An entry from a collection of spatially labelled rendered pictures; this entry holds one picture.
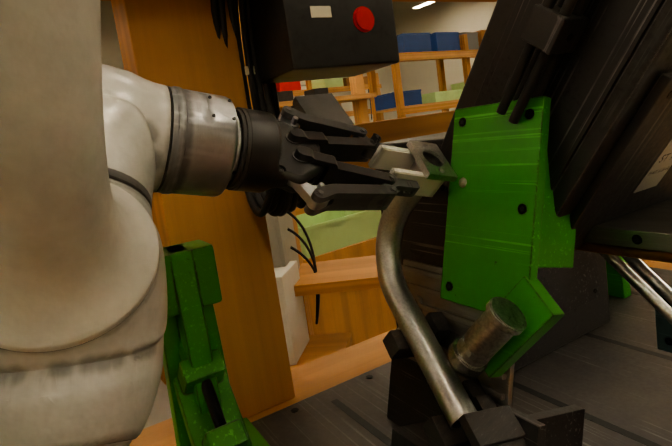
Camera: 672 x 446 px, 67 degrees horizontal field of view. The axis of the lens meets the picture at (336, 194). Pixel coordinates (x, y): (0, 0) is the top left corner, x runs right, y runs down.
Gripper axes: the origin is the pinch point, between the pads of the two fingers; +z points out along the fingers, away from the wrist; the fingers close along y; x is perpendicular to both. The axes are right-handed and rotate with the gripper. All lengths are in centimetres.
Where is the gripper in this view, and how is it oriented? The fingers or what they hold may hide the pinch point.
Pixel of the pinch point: (406, 171)
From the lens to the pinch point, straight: 56.0
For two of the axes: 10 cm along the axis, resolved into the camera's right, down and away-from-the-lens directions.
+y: -2.9, -7.3, 6.2
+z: 8.6, 0.8, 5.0
